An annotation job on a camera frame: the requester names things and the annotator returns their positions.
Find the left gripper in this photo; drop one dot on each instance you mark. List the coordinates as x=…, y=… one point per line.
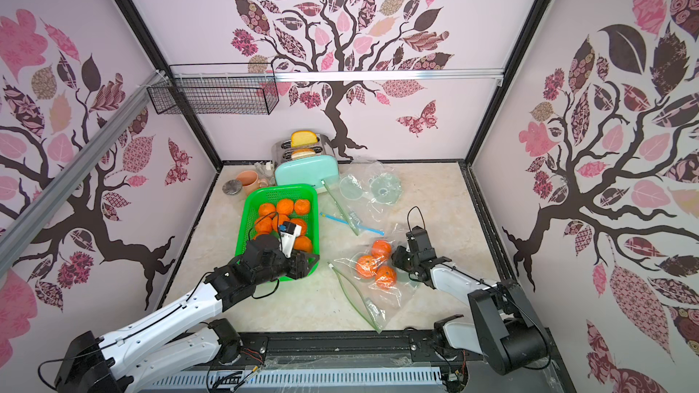
x=298, y=264

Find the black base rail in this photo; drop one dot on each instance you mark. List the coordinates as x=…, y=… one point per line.
x=462, y=371

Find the aluminium rail bar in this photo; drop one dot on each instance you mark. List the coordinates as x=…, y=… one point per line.
x=27, y=226

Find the yellow toast slice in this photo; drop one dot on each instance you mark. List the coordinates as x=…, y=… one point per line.
x=303, y=138

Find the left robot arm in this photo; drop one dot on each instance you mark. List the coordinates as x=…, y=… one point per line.
x=183, y=334

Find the orange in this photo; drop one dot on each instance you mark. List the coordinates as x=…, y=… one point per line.
x=285, y=206
x=279, y=220
x=302, y=207
x=301, y=224
x=267, y=210
x=303, y=244
x=263, y=225

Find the white slotted cable duct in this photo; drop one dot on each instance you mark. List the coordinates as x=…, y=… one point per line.
x=296, y=379

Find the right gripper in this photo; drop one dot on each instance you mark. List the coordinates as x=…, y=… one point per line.
x=407, y=259

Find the mint green toaster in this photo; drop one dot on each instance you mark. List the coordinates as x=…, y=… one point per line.
x=315, y=171

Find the clear green-strip bag of oranges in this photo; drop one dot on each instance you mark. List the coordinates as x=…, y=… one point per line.
x=376, y=289

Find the green plastic basket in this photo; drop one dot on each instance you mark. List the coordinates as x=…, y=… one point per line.
x=279, y=235

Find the clear green-zip bag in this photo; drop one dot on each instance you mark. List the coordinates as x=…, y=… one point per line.
x=365, y=194

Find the black wire wall basket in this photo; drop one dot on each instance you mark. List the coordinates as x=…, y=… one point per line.
x=247, y=89

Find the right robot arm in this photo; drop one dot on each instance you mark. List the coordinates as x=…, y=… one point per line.
x=504, y=327

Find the pink ceramic mug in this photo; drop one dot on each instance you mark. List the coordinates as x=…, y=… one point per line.
x=251, y=181

